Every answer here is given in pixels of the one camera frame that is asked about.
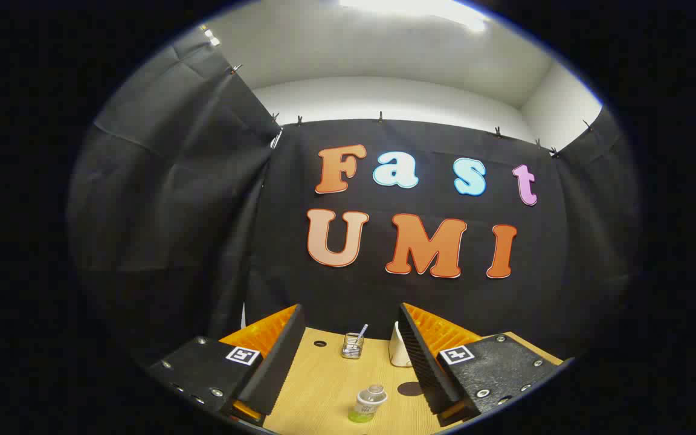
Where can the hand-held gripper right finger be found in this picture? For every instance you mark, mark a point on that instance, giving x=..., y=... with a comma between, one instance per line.
x=423, y=368

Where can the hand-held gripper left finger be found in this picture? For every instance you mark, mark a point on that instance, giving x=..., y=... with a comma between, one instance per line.
x=278, y=362

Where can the dark brown round coaster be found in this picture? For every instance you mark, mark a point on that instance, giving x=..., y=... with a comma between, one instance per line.
x=409, y=389

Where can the clear juice bottle white label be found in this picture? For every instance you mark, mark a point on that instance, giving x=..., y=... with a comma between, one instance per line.
x=365, y=409

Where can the small cream toaster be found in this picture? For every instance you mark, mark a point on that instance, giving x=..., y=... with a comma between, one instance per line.
x=397, y=353

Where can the wooden table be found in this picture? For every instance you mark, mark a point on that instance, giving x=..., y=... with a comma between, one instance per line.
x=324, y=393

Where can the white straw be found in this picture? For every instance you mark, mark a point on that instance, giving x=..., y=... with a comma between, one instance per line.
x=362, y=331

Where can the clear glass holder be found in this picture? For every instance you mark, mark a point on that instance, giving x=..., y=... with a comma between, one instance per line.
x=352, y=349

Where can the black backdrop cloth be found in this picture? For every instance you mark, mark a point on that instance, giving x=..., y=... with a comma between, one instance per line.
x=203, y=211

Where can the ceiling light panel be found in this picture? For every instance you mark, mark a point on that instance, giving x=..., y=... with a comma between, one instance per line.
x=420, y=9

